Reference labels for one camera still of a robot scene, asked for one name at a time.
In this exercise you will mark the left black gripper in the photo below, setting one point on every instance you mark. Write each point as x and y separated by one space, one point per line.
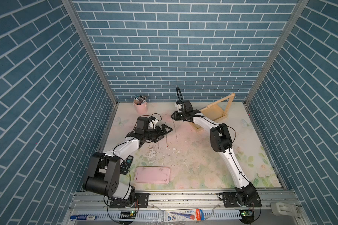
158 133

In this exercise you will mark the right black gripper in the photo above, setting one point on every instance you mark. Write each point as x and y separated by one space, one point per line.
175 116

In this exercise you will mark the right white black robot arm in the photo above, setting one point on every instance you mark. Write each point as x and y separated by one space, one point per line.
222 143

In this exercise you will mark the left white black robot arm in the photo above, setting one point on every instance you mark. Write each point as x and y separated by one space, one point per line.
103 174

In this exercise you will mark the wooden jewelry display stand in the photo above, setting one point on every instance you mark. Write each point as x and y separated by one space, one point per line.
212 114

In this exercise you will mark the pink pen holder cup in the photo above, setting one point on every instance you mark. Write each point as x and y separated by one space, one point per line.
140 108

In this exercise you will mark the pens in cup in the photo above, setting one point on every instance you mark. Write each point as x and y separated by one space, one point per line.
140 100

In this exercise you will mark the pink plastic tray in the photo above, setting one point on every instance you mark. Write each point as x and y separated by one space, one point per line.
152 175

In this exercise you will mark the black calculator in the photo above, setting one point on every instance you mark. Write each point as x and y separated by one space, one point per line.
125 166

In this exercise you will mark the toothpaste box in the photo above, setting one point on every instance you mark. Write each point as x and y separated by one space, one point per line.
183 215

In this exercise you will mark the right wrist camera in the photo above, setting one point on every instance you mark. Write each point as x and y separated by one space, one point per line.
179 106

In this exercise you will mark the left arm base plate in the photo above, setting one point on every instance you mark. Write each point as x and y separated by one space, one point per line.
138 200

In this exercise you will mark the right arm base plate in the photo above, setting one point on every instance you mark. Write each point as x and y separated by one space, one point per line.
233 199

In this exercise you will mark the white plastic bracket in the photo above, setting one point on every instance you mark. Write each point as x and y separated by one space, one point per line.
283 209

